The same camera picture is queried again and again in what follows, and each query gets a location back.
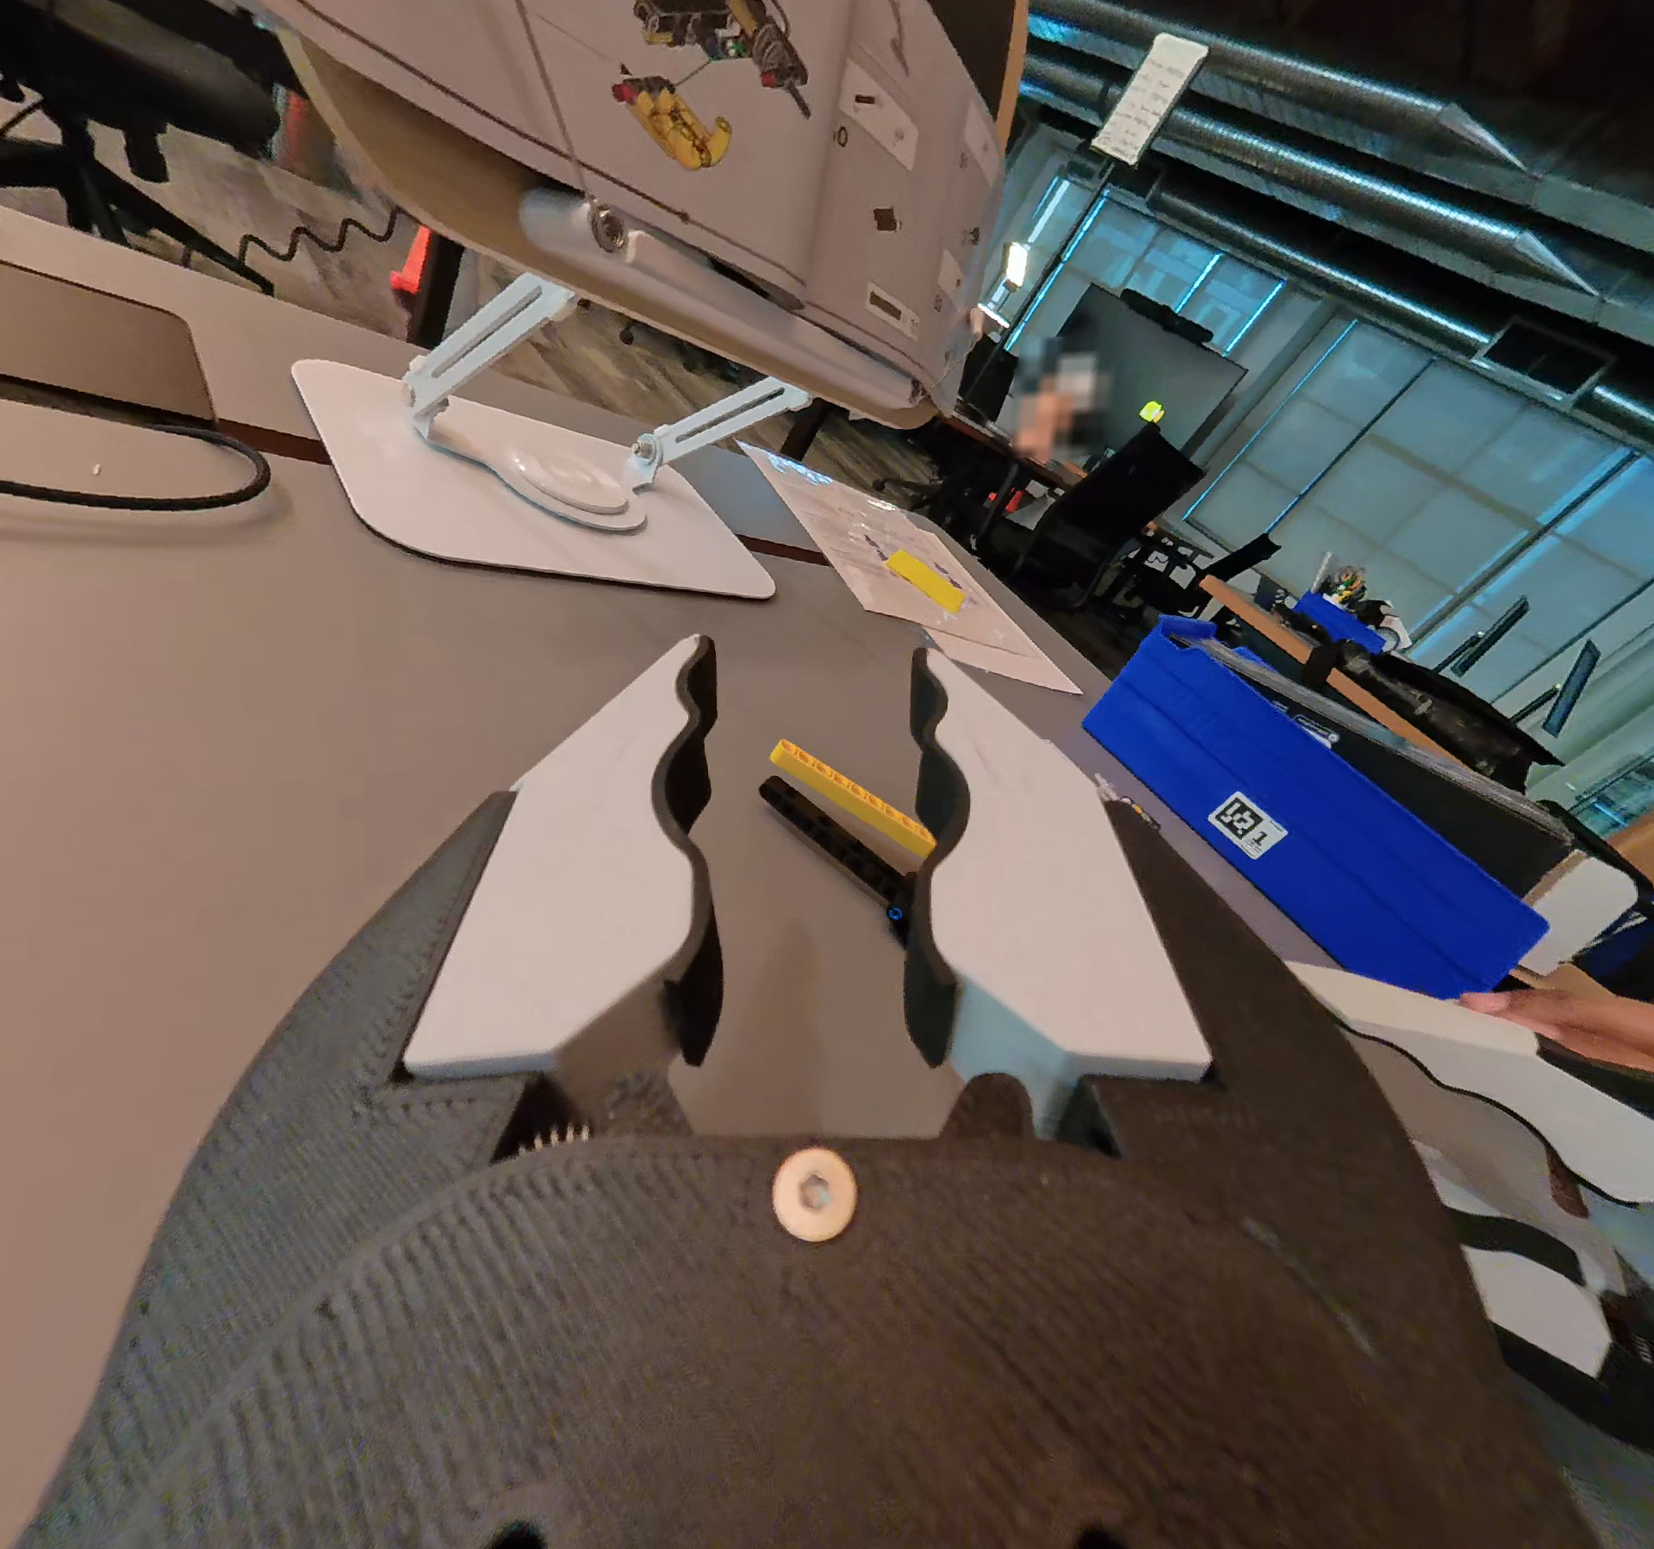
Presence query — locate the person's right hand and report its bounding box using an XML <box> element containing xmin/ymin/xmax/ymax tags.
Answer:
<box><xmin>1458</xmin><ymin>987</ymin><xmax>1654</xmax><ymax>1073</ymax></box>

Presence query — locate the white printed paper sheet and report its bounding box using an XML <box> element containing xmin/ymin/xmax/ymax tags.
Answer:
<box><xmin>736</xmin><ymin>439</ymin><xmax>1022</xmax><ymax>659</ymax></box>
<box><xmin>923</xmin><ymin>599</ymin><xmax>1084</xmax><ymax>696</ymax></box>

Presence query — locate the yellow flat piece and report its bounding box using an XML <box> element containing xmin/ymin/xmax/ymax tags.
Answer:
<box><xmin>884</xmin><ymin>547</ymin><xmax>969</xmax><ymax>615</ymax></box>

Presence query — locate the blue plastic bin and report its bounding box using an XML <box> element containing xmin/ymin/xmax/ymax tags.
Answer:
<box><xmin>1082</xmin><ymin>615</ymin><xmax>1551</xmax><ymax>1000</ymax></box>

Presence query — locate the grey laptop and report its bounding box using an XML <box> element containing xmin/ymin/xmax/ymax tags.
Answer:
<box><xmin>0</xmin><ymin>260</ymin><xmax>218</xmax><ymax>426</ymax></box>

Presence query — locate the small blue bin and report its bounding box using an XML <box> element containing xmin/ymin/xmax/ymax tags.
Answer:
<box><xmin>1291</xmin><ymin>593</ymin><xmax>1392</xmax><ymax>655</ymax></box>

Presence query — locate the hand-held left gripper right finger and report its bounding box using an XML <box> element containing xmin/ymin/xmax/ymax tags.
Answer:
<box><xmin>905</xmin><ymin>648</ymin><xmax>1214</xmax><ymax>1082</ymax></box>

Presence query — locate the white book stand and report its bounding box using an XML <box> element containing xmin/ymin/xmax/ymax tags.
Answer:
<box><xmin>276</xmin><ymin>0</ymin><xmax>1035</xmax><ymax>602</ymax></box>

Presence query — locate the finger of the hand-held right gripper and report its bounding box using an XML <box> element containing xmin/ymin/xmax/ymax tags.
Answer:
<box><xmin>1291</xmin><ymin>965</ymin><xmax>1654</xmax><ymax>1205</ymax></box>

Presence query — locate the black coiled cable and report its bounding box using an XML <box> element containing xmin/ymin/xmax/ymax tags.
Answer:
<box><xmin>238</xmin><ymin>203</ymin><xmax>405</xmax><ymax>275</ymax></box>

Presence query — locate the zebra striped sticker sheet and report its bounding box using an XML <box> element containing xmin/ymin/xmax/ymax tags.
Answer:
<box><xmin>1447</xmin><ymin>1199</ymin><xmax>1632</xmax><ymax>1386</ymax></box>

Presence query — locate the hanging white paper sign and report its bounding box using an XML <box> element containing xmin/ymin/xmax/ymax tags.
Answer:
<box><xmin>1091</xmin><ymin>33</ymin><xmax>1211</xmax><ymax>166</ymax></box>

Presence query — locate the black computer monitor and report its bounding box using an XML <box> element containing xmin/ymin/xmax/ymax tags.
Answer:
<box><xmin>1434</xmin><ymin>597</ymin><xmax>1535</xmax><ymax>674</ymax></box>
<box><xmin>1538</xmin><ymin>641</ymin><xmax>1603</xmax><ymax>740</ymax></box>

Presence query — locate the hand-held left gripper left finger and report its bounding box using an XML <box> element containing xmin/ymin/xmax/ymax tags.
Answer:
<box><xmin>403</xmin><ymin>635</ymin><xmax>723</xmax><ymax>1078</ymax></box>

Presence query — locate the black mesh office chair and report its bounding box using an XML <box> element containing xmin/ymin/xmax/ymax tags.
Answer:
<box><xmin>1018</xmin><ymin>423</ymin><xmax>1205</xmax><ymax>610</ymax></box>

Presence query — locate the large black screen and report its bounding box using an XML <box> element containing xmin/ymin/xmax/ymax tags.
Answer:
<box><xmin>1020</xmin><ymin>282</ymin><xmax>1249</xmax><ymax>467</ymax></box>

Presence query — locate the lego instruction booklet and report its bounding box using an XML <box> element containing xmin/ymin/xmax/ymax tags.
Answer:
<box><xmin>102</xmin><ymin>0</ymin><xmax>1013</xmax><ymax>414</ymax></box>

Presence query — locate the metal ceiling duct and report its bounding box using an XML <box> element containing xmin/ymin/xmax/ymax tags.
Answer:
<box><xmin>1027</xmin><ymin>0</ymin><xmax>1654</xmax><ymax>414</ymax></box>

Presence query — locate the multicoloured lego model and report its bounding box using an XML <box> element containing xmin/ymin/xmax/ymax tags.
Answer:
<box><xmin>758</xmin><ymin>738</ymin><xmax>938</xmax><ymax>946</ymax></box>

